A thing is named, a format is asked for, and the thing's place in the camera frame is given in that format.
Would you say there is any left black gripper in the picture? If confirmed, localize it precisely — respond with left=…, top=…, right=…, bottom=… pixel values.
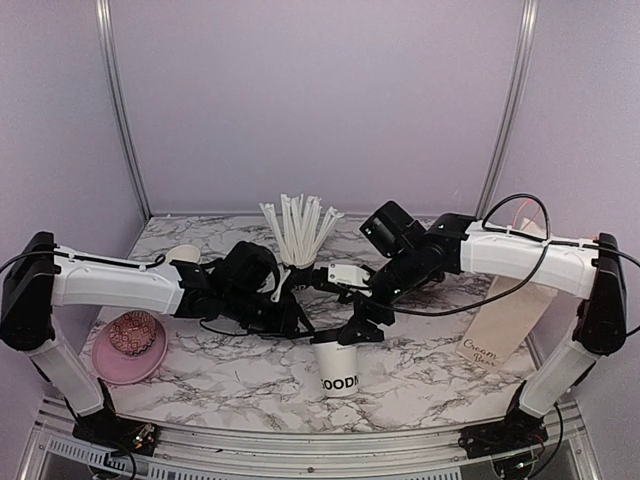
left=223, top=286, right=316, bottom=340

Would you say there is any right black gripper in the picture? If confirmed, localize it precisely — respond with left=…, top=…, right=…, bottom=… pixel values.
left=339, top=246, right=425, bottom=344

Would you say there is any black cup lid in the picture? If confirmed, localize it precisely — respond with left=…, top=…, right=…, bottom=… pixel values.
left=310, top=328, right=344, bottom=345

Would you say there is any white paper coffee cup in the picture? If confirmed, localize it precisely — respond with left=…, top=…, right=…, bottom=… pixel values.
left=312, top=342, right=360, bottom=398

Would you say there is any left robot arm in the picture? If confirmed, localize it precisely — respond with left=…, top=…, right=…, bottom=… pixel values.
left=1, top=232, right=314, bottom=445

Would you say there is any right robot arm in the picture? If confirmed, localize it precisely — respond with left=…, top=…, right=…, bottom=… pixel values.
left=338, top=200, right=633, bottom=448

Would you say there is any black cup holding straws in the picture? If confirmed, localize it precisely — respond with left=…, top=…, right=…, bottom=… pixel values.
left=286, top=262, right=315, bottom=292

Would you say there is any bundle of white wrapped straws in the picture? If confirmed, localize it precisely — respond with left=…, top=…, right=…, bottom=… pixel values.
left=259, top=193, right=344, bottom=269

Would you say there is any stack of white paper cups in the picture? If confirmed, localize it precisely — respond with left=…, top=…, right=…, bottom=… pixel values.
left=165, top=244, right=201, bottom=264

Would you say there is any kraft paper bag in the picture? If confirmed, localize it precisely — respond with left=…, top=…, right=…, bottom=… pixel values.
left=454, top=214, right=559, bottom=372

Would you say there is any red patterned bowl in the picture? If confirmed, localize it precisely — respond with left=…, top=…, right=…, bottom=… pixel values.
left=108, top=310, right=156, bottom=356

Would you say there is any pink plate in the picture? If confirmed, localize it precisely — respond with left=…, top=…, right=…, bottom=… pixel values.
left=91, top=320, right=168, bottom=385

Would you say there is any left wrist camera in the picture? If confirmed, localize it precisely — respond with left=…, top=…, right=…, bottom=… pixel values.
left=270, top=264, right=291, bottom=303

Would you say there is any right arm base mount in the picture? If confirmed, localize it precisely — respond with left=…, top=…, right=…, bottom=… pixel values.
left=458, top=384, right=548, bottom=459

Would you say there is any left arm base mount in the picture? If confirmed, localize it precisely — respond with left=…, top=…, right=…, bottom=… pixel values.
left=67, top=378, right=160, bottom=456

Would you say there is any front aluminium rail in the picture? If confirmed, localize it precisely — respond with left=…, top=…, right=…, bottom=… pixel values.
left=17, top=398, right=602, bottom=479

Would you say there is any right aluminium frame post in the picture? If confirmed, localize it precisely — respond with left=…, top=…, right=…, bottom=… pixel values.
left=475, top=0, right=540, bottom=217

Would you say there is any aluminium frame post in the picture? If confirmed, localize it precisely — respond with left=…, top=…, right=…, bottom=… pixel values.
left=475, top=0, right=540, bottom=217
left=95, top=0, right=152, bottom=222

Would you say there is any left aluminium frame post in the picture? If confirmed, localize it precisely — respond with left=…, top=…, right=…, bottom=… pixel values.
left=95, top=0, right=152, bottom=222

